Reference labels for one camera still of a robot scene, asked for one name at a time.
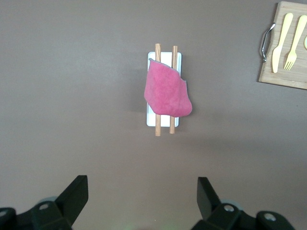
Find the yellow fork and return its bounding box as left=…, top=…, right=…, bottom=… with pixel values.
left=283, top=15, right=307, bottom=71

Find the wooden cutting board with handle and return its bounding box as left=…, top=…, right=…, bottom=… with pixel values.
left=258, top=1, right=307, bottom=91

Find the yellow knife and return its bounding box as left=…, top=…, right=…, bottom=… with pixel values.
left=272, top=12, right=294, bottom=74

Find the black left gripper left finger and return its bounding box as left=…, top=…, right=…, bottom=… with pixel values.
left=0, top=175, right=89, bottom=230

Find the pink cloth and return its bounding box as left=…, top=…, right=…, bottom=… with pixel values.
left=143, top=58, right=193, bottom=118

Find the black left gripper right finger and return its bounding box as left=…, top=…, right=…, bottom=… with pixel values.
left=191, top=176, right=297, bottom=230

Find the white rectangular rack tray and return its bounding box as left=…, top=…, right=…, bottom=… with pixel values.
left=146, top=51, right=182, bottom=127

